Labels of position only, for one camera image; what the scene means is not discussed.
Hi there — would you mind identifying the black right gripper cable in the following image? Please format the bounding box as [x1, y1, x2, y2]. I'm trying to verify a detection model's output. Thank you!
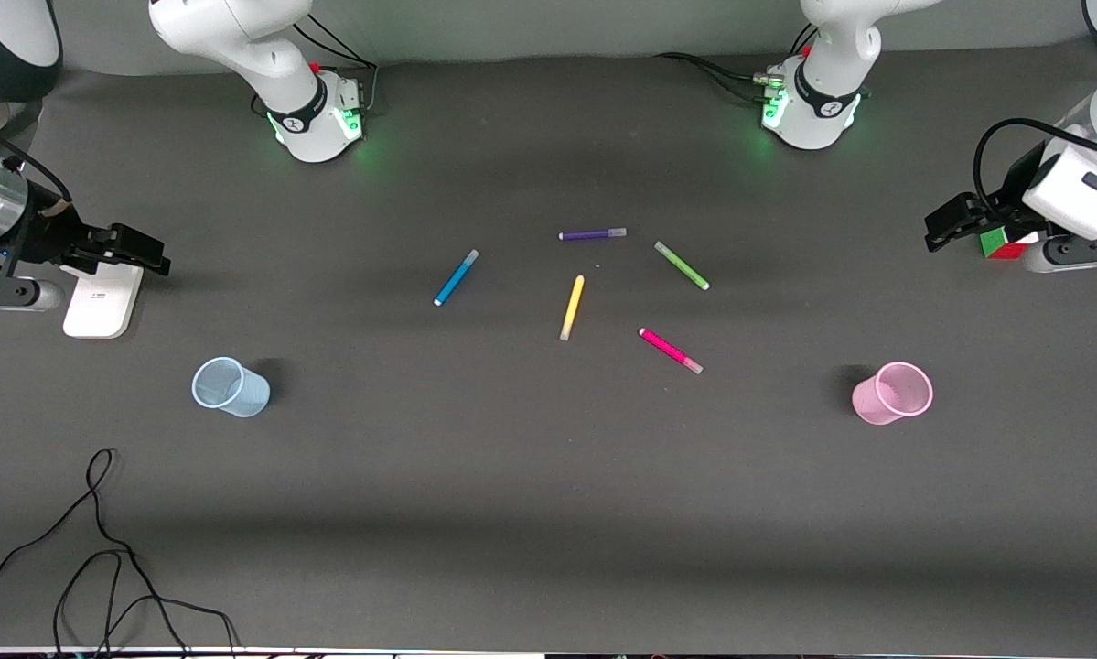
[0, 114, 74, 204]

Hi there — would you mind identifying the translucent blue plastic cup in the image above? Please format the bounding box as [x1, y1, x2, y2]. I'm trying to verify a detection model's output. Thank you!
[191, 356, 272, 419]

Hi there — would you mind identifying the green marker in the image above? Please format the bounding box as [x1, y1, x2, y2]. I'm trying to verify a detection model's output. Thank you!
[653, 241, 712, 292]

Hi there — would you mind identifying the yellow marker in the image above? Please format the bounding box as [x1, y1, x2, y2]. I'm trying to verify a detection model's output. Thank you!
[559, 275, 586, 342]

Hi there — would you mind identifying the black arm base cable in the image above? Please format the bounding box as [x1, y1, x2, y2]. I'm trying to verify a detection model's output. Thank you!
[694, 59, 769, 102]
[653, 51, 773, 85]
[292, 23, 371, 74]
[306, 13, 380, 115]

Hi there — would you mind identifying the white flat rectangular pad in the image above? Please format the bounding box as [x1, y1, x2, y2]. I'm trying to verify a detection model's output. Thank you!
[61, 263, 145, 340]

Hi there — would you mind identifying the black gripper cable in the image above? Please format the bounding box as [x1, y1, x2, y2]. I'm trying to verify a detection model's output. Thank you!
[973, 117, 1097, 225]
[0, 114, 74, 204]

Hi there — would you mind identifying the blue marker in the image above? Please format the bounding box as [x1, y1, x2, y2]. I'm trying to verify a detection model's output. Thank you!
[433, 249, 480, 308]

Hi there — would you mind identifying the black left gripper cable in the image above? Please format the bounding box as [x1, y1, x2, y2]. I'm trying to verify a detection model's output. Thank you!
[973, 117, 1097, 225]

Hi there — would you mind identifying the red green white cube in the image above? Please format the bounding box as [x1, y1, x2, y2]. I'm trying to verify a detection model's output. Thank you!
[980, 229, 1040, 261]

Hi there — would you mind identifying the pink marker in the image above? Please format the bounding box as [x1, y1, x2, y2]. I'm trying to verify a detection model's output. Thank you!
[638, 327, 704, 375]

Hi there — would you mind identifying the black right arm base cable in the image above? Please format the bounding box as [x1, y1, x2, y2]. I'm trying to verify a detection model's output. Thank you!
[292, 23, 371, 74]
[306, 13, 380, 115]

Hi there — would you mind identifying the thin black loose cable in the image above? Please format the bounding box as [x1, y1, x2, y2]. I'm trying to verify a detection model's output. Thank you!
[0, 448, 241, 658]

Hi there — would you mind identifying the black left arm base cable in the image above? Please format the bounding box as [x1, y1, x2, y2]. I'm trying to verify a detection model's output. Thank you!
[653, 51, 773, 85]
[694, 59, 769, 102]

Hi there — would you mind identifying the translucent pink plastic cup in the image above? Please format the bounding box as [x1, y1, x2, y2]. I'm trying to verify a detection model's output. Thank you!
[851, 362, 934, 427]

